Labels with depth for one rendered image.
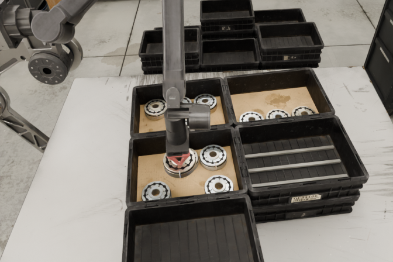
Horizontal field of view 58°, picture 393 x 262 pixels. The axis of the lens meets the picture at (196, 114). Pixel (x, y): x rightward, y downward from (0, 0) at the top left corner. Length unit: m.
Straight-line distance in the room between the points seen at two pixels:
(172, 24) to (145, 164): 0.64
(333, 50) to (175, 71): 2.64
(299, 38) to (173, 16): 1.79
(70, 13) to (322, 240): 1.09
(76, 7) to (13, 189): 1.85
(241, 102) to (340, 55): 1.95
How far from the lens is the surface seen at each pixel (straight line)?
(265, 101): 1.60
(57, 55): 1.42
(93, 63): 3.45
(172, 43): 0.94
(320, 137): 1.49
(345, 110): 1.82
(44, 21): 1.01
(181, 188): 1.30
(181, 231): 1.22
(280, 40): 2.62
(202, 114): 0.95
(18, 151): 2.89
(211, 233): 1.21
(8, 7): 1.09
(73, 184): 1.59
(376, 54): 2.89
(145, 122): 1.54
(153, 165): 1.38
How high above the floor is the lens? 1.92
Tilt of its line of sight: 45 degrees down
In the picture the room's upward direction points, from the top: 5 degrees counter-clockwise
